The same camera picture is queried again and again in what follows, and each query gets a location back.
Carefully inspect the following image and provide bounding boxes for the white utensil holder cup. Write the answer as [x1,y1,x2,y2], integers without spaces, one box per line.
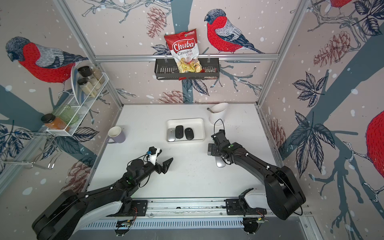
[209,103,229,126]

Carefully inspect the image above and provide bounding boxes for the metal wire hook rack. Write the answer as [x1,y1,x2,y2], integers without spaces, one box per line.
[1,131,63,170]

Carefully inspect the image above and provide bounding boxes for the black lid spice jar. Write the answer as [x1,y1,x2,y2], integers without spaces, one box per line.
[78,66,102,90]
[77,78,97,98]

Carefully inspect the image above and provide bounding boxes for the black hanging wire basket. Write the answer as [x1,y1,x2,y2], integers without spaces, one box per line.
[155,58,220,80]

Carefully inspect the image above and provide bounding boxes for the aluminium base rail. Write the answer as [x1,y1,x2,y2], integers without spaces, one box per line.
[61,196,310,218]

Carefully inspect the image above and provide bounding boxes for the purple mug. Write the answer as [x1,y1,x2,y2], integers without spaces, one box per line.
[106,126,126,144]

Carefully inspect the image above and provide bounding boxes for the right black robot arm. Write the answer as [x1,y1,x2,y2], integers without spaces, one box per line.
[211,130,306,220]

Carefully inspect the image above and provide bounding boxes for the silver mouse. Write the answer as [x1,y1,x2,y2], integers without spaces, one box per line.
[167,128,176,142]
[215,157,227,168]

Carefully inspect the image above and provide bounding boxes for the black lid spice jar front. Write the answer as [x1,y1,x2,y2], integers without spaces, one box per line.
[77,78,97,98]

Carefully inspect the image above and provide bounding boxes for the orange spice jar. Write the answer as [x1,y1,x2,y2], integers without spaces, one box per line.
[41,114,68,130]

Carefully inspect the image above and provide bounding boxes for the rounded black mouse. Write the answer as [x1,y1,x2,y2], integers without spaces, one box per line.
[185,128,195,141]

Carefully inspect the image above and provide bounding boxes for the white storage tray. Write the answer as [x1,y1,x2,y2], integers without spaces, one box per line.
[166,118,206,143]

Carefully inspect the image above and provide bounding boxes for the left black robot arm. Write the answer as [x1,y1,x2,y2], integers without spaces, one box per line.
[32,158,174,240]

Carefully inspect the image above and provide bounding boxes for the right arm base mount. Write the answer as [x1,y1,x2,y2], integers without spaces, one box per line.
[225,199,267,216]

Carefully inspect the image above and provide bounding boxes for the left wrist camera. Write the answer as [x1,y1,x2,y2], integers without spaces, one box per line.
[147,147,162,166]

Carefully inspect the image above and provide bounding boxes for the white wire wall shelf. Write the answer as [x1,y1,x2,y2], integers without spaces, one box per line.
[47,73,110,137]

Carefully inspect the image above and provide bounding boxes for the black lid spice jar back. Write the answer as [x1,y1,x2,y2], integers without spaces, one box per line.
[78,66,102,90]

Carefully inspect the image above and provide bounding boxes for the red Chuba chips bag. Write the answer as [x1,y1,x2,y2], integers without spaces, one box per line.
[165,29,203,74]

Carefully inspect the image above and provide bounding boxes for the white plate on shelf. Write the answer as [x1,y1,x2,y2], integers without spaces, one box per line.
[71,66,84,106]

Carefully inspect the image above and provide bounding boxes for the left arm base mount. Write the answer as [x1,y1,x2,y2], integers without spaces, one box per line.
[110,199,149,217]

